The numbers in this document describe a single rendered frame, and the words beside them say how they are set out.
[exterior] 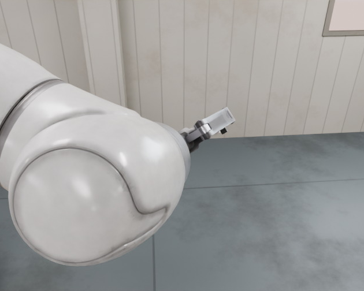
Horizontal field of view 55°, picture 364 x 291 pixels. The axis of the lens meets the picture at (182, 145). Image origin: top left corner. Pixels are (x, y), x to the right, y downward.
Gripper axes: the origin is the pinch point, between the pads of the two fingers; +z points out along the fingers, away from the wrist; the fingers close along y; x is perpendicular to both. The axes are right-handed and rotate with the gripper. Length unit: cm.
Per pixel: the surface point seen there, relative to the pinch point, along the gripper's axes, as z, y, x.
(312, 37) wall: 292, -107, -26
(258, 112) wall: 316, -30, 9
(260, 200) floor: 233, 10, 70
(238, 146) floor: 306, 6, 28
